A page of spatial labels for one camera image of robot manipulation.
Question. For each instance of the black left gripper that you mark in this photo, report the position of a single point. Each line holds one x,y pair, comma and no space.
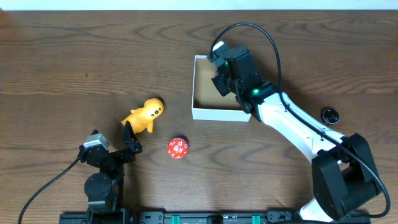
115,152

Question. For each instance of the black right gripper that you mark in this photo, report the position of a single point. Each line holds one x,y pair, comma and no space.
222,83

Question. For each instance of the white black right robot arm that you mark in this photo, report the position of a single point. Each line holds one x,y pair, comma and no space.
343,169

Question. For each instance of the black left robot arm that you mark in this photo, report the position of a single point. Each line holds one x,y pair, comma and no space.
104,189

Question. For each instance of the orange rubber duck toy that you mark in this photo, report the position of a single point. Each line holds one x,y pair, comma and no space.
143,118

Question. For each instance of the white cardboard box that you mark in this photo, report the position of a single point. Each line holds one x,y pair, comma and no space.
207,103

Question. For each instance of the red polyhedral die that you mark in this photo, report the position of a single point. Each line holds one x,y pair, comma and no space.
177,148

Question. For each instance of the black round cap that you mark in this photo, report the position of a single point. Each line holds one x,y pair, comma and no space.
330,116

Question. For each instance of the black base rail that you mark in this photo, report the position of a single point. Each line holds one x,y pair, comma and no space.
214,217

